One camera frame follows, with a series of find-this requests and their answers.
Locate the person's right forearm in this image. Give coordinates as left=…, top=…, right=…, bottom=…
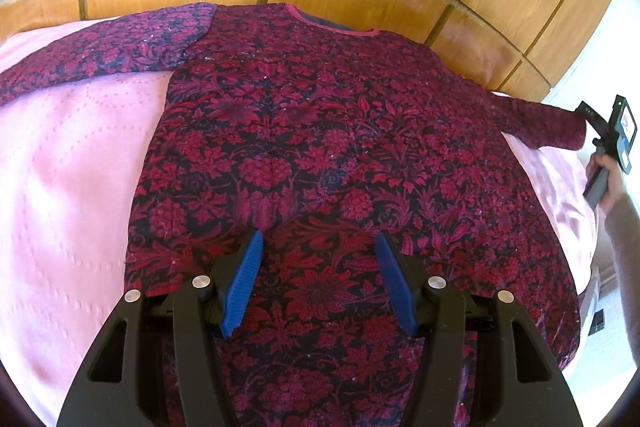
left=606, top=191, right=640, bottom=360

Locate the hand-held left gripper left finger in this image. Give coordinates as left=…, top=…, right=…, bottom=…
left=56, top=229, right=264, bottom=427

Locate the pink bed sheet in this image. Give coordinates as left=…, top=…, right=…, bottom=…
left=0, top=18, right=598, bottom=427

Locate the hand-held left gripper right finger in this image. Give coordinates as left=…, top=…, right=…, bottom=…
left=375, top=232, right=585, bottom=427

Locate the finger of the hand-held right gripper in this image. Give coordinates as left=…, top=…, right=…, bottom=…
left=575, top=102, right=612, bottom=138

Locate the person's right hand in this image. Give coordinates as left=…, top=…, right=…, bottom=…
left=586, top=153, right=630, bottom=216

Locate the red floral long-sleeved top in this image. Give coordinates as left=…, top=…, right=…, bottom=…
left=0, top=1, right=587, bottom=427

